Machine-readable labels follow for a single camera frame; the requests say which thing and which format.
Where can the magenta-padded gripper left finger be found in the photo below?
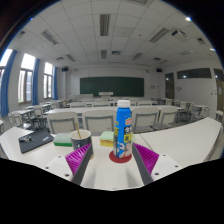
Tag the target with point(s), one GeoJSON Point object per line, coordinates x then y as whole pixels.
{"type": "Point", "coordinates": [78, 159]}

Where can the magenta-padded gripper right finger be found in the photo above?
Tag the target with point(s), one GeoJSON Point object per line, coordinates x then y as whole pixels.
{"type": "Point", "coordinates": [146, 158]}

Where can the blue drink bottle white cap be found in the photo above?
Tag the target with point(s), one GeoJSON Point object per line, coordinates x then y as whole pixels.
{"type": "Point", "coordinates": [123, 130]}

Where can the dark blue mug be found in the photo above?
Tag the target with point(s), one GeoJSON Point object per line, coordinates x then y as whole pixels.
{"type": "Point", "coordinates": [80, 143]}

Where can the wooden stirring stick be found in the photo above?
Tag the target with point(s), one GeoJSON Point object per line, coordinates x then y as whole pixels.
{"type": "Point", "coordinates": [78, 130]}

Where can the light green yellow sponge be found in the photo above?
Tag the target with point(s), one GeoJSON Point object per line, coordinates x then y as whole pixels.
{"type": "Point", "coordinates": [106, 138]}

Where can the group of classroom chairs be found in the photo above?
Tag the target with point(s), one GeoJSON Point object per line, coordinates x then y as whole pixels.
{"type": "Point", "coordinates": [146, 118]}

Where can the white curved desk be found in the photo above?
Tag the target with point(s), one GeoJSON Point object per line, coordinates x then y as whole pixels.
{"type": "Point", "coordinates": [183, 140]}

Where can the black laptop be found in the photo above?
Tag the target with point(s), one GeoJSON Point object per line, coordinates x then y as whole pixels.
{"type": "Point", "coordinates": [38, 141]}

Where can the bunch of keys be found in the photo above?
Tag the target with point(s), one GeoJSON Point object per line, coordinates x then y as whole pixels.
{"type": "Point", "coordinates": [26, 139]}

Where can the white lectern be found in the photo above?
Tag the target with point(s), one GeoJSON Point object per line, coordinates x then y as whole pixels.
{"type": "Point", "coordinates": [106, 94]}

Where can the dark door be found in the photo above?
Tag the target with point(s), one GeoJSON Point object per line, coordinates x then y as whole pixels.
{"type": "Point", "coordinates": [169, 86]}

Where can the blue curtain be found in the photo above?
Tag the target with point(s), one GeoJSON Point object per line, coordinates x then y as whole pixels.
{"type": "Point", "coordinates": [55, 83]}
{"type": "Point", "coordinates": [6, 86]}
{"type": "Point", "coordinates": [35, 81]}

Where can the dark green blackboard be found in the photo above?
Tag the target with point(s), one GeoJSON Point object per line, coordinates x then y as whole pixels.
{"type": "Point", "coordinates": [111, 86]}

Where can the tall window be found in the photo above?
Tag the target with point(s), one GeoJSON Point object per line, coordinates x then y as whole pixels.
{"type": "Point", "coordinates": [5, 57]}
{"type": "Point", "coordinates": [25, 80]}
{"type": "Point", "coordinates": [47, 81]}

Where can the brown wooden door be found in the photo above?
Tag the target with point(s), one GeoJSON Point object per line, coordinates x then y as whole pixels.
{"type": "Point", "coordinates": [220, 96]}

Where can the group of ceiling lights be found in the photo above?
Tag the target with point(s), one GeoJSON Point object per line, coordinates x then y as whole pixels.
{"type": "Point", "coordinates": [104, 25]}

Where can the black wall speaker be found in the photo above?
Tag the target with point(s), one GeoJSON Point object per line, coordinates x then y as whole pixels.
{"type": "Point", "coordinates": [159, 70]}
{"type": "Point", "coordinates": [64, 69]}

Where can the long dark wall window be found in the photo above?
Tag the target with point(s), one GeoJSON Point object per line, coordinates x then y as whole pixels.
{"type": "Point", "coordinates": [194, 73]}

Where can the short dark wall window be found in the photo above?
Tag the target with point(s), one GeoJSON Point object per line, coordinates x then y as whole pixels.
{"type": "Point", "coordinates": [218, 74]}

